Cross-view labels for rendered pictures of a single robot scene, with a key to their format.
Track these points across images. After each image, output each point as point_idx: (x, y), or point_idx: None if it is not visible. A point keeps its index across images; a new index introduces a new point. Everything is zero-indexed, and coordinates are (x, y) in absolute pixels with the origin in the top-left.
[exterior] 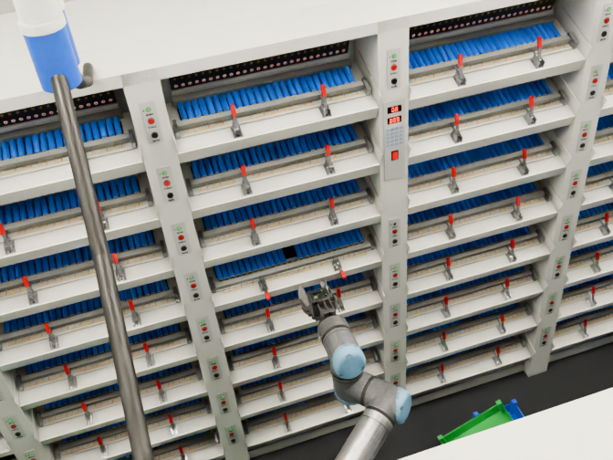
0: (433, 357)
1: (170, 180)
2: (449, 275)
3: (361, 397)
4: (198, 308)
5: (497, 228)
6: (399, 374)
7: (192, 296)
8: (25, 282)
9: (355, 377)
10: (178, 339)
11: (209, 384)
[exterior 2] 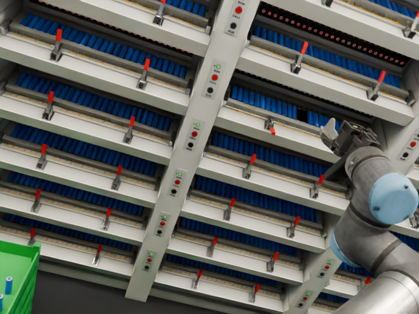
0: (348, 294)
1: None
2: (416, 223)
3: (381, 255)
4: (202, 107)
5: None
6: (312, 292)
7: (207, 88)
8: None
9: (384, 226)
10: (162, 137)
11: (162, 197)
